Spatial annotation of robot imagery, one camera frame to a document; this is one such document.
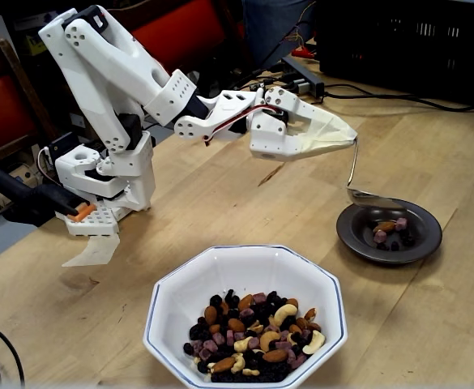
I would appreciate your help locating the white octagonal bowl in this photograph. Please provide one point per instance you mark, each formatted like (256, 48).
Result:
(220, 271)

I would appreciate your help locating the wooden chair with red cushion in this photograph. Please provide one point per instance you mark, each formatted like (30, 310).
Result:
(188, 32)
(1, 109)

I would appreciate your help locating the scooped trail mix portion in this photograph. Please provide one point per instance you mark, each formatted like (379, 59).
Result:
(384, 227)

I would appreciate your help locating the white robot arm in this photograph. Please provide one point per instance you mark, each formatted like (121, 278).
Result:
(119, 61)

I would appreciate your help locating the grey usb hub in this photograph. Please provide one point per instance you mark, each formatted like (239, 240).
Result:
(301, 79)

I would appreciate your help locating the trail mix pile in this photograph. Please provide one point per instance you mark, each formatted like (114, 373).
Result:
(253, 336)

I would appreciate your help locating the large black slotted crate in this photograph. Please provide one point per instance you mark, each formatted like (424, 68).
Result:
(402, 48)

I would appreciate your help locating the small circuit board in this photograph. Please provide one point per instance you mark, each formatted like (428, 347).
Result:
(257, 86)

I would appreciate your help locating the dark blue fabric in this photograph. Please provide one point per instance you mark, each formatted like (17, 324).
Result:
(269, 24)

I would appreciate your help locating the small black plate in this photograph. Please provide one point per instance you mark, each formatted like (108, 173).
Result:
(427, 243)

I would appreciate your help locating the black clamp with orange tip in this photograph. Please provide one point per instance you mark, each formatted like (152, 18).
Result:
(38, 198)

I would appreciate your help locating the red alligator clips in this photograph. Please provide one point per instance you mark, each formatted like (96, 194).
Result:
(303, 52)

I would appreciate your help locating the yellow-green box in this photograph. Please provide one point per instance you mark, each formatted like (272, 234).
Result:
(32, 45)

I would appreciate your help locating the beige tape flap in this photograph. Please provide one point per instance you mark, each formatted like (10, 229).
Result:
(95, 251)

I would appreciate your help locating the metal spoon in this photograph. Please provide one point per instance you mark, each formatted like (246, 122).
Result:
(370, 199)

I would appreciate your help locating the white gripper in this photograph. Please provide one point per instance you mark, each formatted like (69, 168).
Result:
(275, 139)

